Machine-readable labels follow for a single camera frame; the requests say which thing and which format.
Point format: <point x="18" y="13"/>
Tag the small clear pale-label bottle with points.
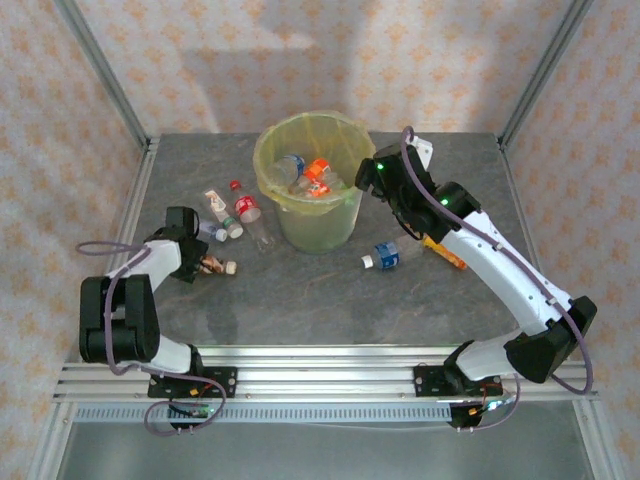
<point x="212" y="230"/>

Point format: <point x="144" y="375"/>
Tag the brown coffee drink bottle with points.
<point x="217" y="265"/>

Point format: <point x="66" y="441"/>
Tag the floral label tea bottle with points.
<point x="217" y="202"/>

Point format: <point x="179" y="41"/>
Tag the orange juice bottle yellow label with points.
<point x="450" y="257"/>

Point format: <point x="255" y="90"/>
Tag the red label cola bottle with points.
<point x="247" y="207"/>

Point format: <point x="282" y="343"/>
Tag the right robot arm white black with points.
<point x="505" y="270"/>

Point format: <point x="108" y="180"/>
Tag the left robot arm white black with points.
<point x="125" y="320"/>

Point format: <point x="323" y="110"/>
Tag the yellow plastic bin liner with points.
<point x="360" y="132"/>

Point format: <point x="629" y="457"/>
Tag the translucent green plastic bin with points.
<point x="315" y="230"/>

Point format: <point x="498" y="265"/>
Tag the small circuit board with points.
<point x="492" y="405"/>
<point x="197" y="411"/>

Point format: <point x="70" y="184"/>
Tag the aluminium side rail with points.
<point x="515" y="200"/>
<point x="125" y="210"/>

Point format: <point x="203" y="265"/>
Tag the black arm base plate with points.
<point x="425" y="381"/>
<point x="227" y="382"/>

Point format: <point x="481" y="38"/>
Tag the aluminium frame post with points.
<point x="50" y="445"/>
<point x="545" y="70"/>
<point x="597" y="445"/>
<point x="100" y="70"/>

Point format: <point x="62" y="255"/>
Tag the aluminium mounting rail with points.
<point x="325" y="380"/>

